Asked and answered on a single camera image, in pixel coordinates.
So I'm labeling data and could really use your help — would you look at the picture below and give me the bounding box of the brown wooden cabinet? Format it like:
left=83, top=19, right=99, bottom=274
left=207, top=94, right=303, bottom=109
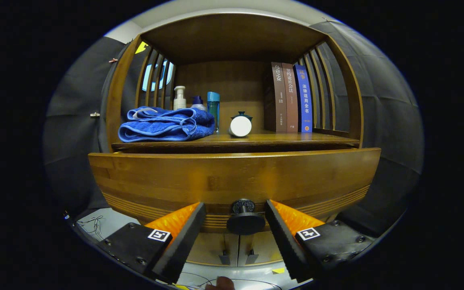
left=88, top=13, right=381, bottom=267

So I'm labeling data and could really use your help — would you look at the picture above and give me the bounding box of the wooden drawer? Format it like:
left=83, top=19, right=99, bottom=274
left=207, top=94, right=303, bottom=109
left=88, top=147, right=381, bottom=234

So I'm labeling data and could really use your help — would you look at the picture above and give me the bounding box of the teal clear bottle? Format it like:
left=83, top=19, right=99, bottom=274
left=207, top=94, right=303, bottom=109
left=207, top=91, right=220, bottom=133

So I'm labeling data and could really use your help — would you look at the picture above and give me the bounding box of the thin white cable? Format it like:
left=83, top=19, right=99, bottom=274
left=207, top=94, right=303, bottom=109
left=77, top=215, right=104, bottom=241

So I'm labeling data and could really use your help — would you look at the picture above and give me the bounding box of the reddish brown book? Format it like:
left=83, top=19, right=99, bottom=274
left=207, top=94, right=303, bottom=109
left=282, top=62, right=299, bottom=133

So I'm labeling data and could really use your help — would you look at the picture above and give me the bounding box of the black drawer knob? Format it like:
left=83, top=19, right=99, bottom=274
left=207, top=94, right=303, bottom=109
left=227, top=199, right=266, bottom=236

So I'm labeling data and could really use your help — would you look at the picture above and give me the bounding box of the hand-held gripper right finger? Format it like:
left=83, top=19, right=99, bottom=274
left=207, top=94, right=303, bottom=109
left=265, top=199, right=377, bottom=282

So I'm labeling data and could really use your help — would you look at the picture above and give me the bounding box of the wooden countertop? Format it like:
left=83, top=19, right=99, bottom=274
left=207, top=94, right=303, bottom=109
left=111, top=131, right=360, bottom=153

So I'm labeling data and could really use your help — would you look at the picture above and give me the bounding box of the dark brown book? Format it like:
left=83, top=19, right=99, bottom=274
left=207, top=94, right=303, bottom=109
left=264, top=62, right=288, bottom=133

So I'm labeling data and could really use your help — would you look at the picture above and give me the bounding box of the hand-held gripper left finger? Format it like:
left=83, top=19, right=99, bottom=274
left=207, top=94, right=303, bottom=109
left=97, top=201, right=206, bottom=284

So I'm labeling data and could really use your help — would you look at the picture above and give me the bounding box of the thin dark cable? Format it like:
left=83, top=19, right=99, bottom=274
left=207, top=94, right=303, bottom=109
left=178, top=272, right=283, bottom=290

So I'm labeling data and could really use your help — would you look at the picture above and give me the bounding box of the blue folded towel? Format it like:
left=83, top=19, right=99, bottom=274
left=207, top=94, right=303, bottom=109
left=118, top=106, right=215, bottom=143

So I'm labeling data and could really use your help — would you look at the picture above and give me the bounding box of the blue book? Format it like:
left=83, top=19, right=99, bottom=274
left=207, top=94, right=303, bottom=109
left=294, top=64, right=313, bottom=133

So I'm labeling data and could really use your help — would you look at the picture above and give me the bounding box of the white green cleanser tube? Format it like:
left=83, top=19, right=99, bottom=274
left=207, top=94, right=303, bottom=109
left=228, top=116, right=253, bottom=138

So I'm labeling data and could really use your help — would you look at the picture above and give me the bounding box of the white pump bottle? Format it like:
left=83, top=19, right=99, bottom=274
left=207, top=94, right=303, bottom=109
left=173, top=86, right=187, bottom=110

